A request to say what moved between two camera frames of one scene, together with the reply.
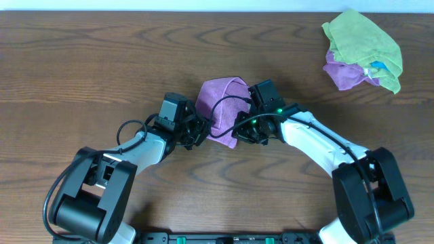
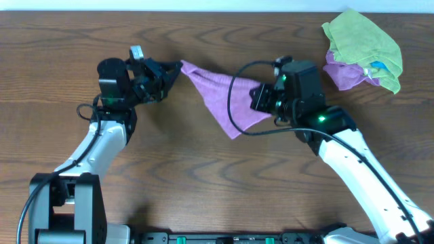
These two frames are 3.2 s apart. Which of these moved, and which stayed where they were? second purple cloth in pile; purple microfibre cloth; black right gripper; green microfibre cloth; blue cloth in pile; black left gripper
Moved: black right gripper; black left gripper; purple microfibre cloth
Stayed: green microfibre cloth; second purple cloth in pile; blue cloth in pile
